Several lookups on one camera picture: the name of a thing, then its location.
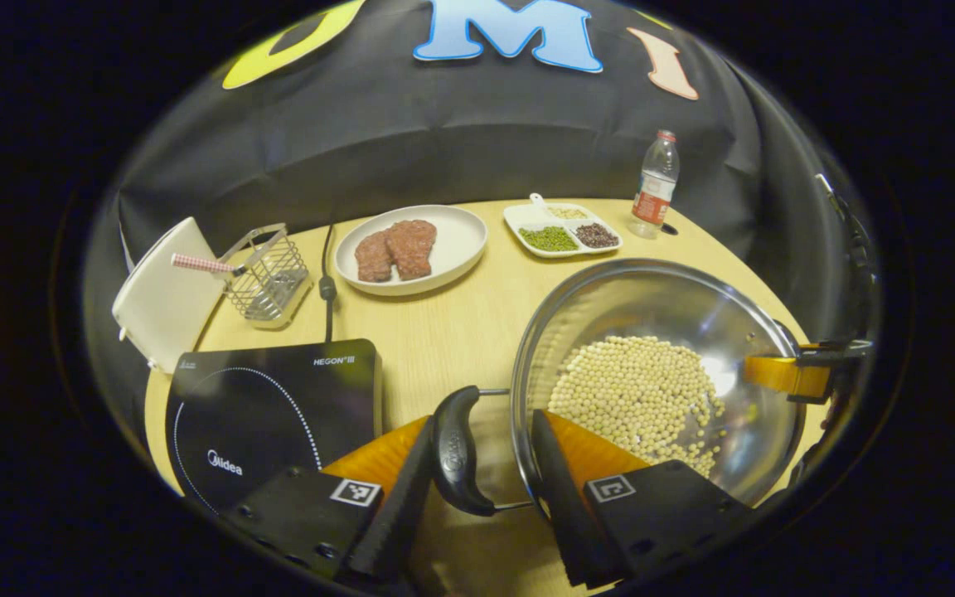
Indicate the white divided dish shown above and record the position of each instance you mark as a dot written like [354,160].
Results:
[527,217]

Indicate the clear plastic water bottle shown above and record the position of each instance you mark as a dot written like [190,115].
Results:
[653,199]

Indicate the white toaster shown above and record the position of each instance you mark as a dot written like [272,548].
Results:
[162,298]

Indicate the pile of dark beans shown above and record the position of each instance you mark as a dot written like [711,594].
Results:
[596,235]

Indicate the pile of green mung beans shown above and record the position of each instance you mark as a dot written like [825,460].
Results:
[550,239]

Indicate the white round plate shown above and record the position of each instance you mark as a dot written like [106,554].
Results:
[457,240]

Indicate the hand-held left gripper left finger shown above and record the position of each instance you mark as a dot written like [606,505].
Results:
[399,506]

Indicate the dark table grommet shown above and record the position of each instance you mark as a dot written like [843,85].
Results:
[670,229]

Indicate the stainless steel pot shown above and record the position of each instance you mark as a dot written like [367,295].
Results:
[652,307]

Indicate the pile of pale yellow beans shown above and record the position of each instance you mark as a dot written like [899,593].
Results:
[569,213]

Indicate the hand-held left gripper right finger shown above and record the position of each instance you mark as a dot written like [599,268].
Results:
[564,506]

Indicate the black induction cooktop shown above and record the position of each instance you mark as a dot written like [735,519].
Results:
[278,398]

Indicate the pile of soybeans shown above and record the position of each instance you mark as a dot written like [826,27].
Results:
[635,390]

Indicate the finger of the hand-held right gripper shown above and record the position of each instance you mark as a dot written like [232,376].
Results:
[784,375]

